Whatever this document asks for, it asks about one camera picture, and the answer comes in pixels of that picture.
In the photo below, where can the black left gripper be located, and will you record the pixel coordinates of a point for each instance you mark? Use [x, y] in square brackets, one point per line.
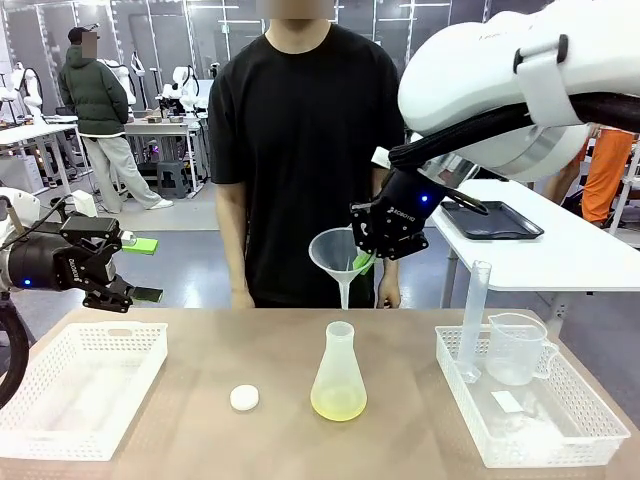
[50, 265]

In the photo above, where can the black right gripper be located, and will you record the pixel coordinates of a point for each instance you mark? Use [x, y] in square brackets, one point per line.
[405, 205]

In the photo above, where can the translucent plastic funnel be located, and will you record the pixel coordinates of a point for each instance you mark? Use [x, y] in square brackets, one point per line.
[335, 255]

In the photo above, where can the clear plastic graduated cylinder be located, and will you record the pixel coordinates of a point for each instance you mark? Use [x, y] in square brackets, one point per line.
[472, 325]

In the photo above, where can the conical flask with yellow liquid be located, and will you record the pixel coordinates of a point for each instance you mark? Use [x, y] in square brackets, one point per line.
[339, 395]

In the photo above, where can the clear plastic measuring beaker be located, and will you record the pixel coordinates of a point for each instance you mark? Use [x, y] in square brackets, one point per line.
[512, 355]

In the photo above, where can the white perforated plastic basket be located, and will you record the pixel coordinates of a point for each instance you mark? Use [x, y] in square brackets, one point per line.
[550, 452]
[50, 442]

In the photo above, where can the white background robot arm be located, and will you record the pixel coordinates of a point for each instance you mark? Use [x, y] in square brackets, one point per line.
[187, 87]
[30, 95]

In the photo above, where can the person's left forearm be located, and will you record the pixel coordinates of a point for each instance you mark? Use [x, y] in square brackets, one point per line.
[390, 270]

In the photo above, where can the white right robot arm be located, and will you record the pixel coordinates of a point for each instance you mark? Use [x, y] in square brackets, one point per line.
[475, 60]

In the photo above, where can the person's right forearm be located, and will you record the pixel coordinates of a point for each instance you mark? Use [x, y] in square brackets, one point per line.
[235, 240]

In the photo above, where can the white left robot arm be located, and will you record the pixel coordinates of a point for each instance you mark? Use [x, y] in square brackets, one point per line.
[20, 210]

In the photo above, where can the person's left hand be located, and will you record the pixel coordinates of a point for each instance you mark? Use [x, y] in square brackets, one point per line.
[390, 295]

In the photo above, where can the person's right hand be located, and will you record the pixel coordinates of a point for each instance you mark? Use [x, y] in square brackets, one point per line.
[243, 300]

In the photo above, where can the grey plastic step stool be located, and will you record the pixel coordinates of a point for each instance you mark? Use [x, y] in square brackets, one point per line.
[175, 177]

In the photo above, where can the black plastic tray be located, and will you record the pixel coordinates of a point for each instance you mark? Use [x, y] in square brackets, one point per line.
[492, 222]

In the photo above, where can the person in black t-shirt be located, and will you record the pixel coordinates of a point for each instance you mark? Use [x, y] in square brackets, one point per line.
[300, 150]

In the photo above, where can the white desk with robot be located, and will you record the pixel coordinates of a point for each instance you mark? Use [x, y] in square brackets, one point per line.
[160, 127]

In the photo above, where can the white lab desk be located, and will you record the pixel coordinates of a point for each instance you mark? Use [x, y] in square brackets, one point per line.
[35, 132]

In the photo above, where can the person in green puffer jacket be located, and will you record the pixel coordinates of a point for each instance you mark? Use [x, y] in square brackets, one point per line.
[95, 100]

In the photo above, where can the white side table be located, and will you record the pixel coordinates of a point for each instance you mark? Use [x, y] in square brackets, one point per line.
[550, 260]

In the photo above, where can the white round cap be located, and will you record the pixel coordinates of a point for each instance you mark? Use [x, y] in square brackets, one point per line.
[245, 398]

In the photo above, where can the white paper label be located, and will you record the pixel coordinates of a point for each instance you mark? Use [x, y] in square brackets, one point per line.
[506, 401]

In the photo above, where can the mannequin with orange trousers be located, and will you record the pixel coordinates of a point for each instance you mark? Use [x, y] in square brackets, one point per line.
[605, 175]

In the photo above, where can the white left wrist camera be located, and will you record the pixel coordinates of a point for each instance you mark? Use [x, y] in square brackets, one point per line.
[84, 204]

